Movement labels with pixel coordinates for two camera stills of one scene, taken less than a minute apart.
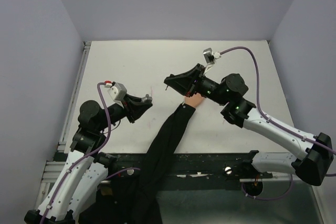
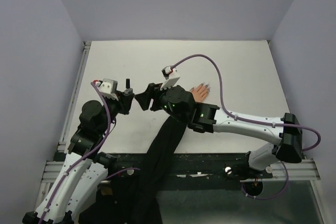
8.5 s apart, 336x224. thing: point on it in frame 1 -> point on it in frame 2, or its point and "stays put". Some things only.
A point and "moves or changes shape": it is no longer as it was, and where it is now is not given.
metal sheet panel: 279,202 stays put
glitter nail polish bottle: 146,99 moves or changes shape
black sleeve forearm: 142,207 stays put
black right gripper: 184,83 -> 153,91
